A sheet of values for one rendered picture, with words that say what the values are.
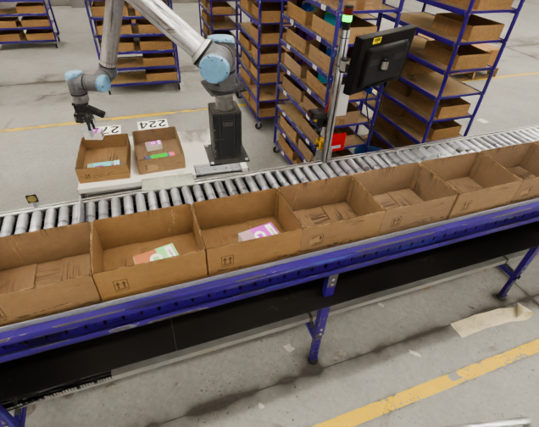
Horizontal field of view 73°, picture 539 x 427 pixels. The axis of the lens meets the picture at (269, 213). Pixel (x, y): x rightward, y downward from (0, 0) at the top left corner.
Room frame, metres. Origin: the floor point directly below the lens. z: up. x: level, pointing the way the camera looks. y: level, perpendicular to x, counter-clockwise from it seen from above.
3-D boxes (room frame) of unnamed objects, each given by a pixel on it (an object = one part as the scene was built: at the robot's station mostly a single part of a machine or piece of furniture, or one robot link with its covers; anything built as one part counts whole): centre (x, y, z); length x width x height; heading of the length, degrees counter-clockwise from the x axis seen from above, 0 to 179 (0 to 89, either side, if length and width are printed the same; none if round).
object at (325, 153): (2.11, -0.34, 1.11); 0.12 x 0.05 x 0.88; 112
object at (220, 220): (1.15, 0.10, 0.96); 0.39 x 0.29 x 0.17; 112
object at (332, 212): (1.30, -0.26, 0.96); 0.39 x 0.29 x 0.17; 112
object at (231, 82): (2.13, 0.31, 1.26); 0.19 x 0.19 x 0.10
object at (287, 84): (3.29, -0.27, 0.79); 0.40 x 0.30 x 0.10; 23
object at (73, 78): (1.97, 1.10, 1.24); 0.10 x 0.09 x 0.12; 89
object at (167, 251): (0.97, 0.43, 0.92); 0.16 x 0.11 x 0.07; 123
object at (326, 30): (2.85, -0.45, 1.39); 0.40 x 0.30 x 0.10; 21
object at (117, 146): (1.93, 1.03, 0.80); 0.38 x 0.28 x 0.10; 17
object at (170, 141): (2.05, 0.74, 0.80); 0.38 x 0.28 x 0.10; 21
